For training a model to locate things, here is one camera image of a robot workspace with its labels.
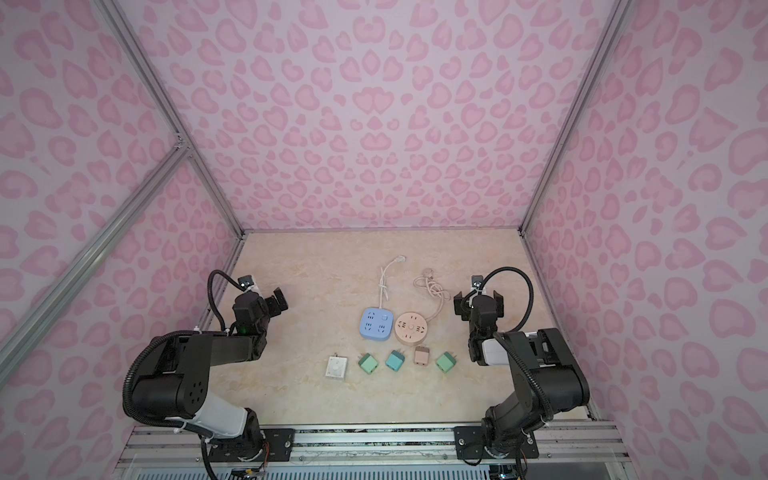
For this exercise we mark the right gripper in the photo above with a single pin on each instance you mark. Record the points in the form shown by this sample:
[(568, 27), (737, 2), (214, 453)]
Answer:
[(480, 305)]

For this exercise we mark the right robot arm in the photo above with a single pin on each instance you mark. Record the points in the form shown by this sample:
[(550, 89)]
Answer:
[(546, 378)]

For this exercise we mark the teal charger plug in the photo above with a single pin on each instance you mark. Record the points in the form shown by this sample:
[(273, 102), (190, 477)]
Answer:
[(395, 360)]

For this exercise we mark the pink round power strip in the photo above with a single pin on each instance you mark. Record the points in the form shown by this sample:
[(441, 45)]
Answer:
[(411, 328)]

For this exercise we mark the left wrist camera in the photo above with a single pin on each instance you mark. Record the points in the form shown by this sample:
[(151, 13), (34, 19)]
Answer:
[(246, 283)]

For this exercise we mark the left wall aluminium strut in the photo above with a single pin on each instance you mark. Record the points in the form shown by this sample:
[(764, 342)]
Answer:
[(39, 319)]

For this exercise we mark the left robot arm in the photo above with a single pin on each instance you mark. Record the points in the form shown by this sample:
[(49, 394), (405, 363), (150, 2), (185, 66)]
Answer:
[(168, 384)]

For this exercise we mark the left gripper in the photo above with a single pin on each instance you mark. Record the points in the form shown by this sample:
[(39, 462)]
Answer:
[(270, 303)]

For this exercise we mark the blue square power strip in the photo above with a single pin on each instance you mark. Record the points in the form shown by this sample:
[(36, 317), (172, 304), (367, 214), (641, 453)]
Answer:
[(376, 324)]

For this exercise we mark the light green charger plug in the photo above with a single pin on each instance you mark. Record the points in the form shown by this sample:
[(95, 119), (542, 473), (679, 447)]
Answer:
[(368, 363)]

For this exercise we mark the pink charger plug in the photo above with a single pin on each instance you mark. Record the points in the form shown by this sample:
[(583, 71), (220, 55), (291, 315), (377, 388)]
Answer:
[(421, 356)]

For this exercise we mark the white charger plug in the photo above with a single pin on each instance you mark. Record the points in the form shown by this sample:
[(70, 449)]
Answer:
[(336, 367)]

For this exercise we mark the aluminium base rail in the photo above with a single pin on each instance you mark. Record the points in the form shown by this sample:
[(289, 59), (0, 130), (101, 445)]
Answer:
[(564, 449)]

